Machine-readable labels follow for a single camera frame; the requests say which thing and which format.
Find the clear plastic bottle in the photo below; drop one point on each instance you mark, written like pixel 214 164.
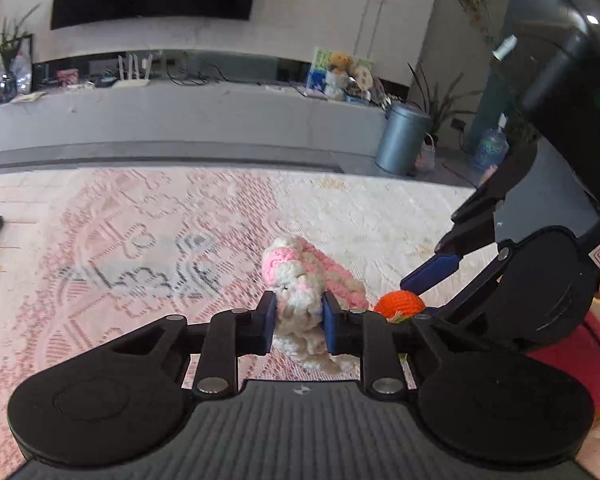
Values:
pixel 22 72

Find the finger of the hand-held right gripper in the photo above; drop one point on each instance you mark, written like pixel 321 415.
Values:
pixel 472 295
pixel 430 272

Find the orange crochet ball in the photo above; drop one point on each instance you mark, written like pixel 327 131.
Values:
pixel 397 302

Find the pink white crochet piece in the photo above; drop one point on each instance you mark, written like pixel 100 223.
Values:
pixel 300 270

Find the blue water jug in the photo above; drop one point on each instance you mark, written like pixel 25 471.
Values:
pixel 491 147

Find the white router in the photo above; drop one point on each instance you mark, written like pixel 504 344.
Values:
pixel 132 72

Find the small woven basket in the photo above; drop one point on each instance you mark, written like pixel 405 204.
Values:
pixel 426 155

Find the white round plush toy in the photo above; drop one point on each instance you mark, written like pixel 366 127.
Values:
pixel 364 80

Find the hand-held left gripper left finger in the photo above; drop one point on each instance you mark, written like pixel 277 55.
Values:
pixel 266 322

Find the grey metal trash can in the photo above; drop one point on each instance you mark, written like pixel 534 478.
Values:
pixel 400 137

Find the tall-leaved potted plant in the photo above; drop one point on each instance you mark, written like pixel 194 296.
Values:
pixel 437 105

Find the green plant in glass vase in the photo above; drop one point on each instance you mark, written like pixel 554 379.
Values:
pixel 10 45

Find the grey low cabinet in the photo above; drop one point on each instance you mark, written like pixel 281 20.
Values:
pixel 180 115

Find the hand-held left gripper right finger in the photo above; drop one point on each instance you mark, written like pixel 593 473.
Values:
pixel 330 327

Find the pink patterned rug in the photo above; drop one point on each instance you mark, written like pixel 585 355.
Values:
pixel 130 240

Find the hanging vine plant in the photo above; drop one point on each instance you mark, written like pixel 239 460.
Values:
pixel 472 5

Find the brown teddy bear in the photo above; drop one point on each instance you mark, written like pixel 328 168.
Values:
pixel 340 72

